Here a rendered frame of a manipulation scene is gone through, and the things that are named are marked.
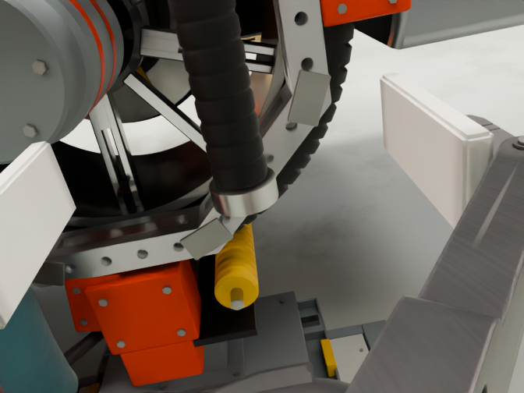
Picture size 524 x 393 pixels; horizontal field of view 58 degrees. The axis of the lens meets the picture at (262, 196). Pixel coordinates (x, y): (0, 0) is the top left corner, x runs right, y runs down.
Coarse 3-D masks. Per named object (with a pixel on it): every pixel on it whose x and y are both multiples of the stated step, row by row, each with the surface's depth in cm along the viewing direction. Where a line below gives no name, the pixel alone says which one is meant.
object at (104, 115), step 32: (128, 0) 54; (160, 32) 56; (128, 64) 57; (256, 64) 58; (160, 96) 59; (256, 96) 66; (96, 128) 60; (192, 128) 61; (64, 160) 77; (96, 160) 81; (128, 160) 62; (160, 160) 80; (192, 160) 74; (96, 192) 70; (128, 192) 65; (160, 192) 68; (192, 192) 63; (96, 224) 64
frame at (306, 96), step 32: (288, 0) 45; (288, 32) 47; (320, 32) 47; (288, 64) 48; (320, 64) 48; (288, 96) 51; (320, 96) 50; (288, 128) 53; (288, 160) 53; (128, 224) 60; (160, 224) 60; (192, 224) 57; (224, 224) 56; (64, 256) 56; (96, 256) 56; (128, 256) 57; (160, 256) 57; (192, 256) 57
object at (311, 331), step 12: (300, 300) 110; (312, 300) 110; (300, 312) 110; (312, 312) 109; (312, 324) 102; (324, 324) 102; (312, 336) 101; (324, 336) 101; (108, 348) 109; (312, 348) 99; (324, 348) 94; (312, 360) 96; (324, 360) 93; (324, 372) 93; (336, 372) 90; (96, 384) 97
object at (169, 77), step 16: (160, 0) 68; (160, 16) 69; (128, 32) 65; (144, 64) 72; (160, 64) 72; (176, 64) 72; (160, 80) 73; (176, 80) 73; (128, 96) 74; (176, 96) 74; (128, 112) 75; (144, 112) 75
